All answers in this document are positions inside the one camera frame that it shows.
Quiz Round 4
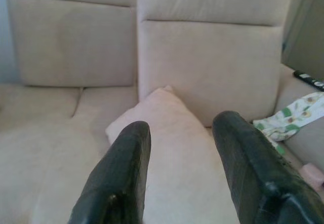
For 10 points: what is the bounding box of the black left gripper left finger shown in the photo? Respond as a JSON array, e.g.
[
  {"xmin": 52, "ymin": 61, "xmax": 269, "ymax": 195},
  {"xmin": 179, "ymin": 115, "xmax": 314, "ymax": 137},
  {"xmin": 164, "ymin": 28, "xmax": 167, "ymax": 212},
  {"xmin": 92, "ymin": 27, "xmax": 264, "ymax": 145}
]
[{"xmin": 67, "ymin": 121, "xmax": 152, "ymax": 224}]

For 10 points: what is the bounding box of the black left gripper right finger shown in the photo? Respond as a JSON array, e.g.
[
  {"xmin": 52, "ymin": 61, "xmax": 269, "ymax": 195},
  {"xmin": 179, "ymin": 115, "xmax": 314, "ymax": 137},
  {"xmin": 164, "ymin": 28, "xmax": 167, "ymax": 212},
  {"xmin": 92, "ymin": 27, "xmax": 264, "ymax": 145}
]
[{"xmin": 212, "ymin": 110, "xmax": 324, "ymax": 224}]

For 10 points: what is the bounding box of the pale pink pillow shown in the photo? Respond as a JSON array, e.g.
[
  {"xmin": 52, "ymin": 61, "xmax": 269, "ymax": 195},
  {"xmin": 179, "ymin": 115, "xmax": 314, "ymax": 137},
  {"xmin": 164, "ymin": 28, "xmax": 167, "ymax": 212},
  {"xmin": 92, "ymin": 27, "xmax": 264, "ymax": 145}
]
[{"xmin": 105, "ymin": 85, "xmax": 240, "ymax": 224}]

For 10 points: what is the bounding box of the beige fabric sofa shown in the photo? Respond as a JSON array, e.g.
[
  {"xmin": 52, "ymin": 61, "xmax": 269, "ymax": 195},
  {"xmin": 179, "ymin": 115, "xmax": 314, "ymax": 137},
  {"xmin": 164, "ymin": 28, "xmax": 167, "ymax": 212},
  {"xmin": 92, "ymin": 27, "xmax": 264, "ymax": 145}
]
[{"xmin": 0, "ymin": 0, "xmax": 324, "ymax": 224}]

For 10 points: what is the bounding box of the small pink object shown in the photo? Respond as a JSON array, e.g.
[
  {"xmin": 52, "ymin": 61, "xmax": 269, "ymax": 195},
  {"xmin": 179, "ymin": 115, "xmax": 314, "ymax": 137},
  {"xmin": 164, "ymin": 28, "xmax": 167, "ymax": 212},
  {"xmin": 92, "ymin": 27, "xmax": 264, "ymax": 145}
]
[{"xmin": 300, "ymin": 163, "xmax": 324, "ymax": 192}]

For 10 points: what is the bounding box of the white green avocado print cloth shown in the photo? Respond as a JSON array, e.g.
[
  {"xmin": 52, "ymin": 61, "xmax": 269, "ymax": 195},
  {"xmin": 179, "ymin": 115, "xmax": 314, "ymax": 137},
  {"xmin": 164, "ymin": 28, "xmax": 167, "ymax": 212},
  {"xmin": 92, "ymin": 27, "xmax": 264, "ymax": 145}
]
[{"xmin": 253, "ymin": 91, "xmax": 324, "ymax": 156}]

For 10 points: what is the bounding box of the black remote control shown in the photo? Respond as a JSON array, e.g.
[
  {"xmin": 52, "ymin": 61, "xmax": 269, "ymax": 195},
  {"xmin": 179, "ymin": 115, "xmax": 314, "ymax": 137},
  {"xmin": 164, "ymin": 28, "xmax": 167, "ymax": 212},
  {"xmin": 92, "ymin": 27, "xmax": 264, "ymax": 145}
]
[{"xmin": 293, "ymin": 70, "xmax": 324, "ymax": 92}]

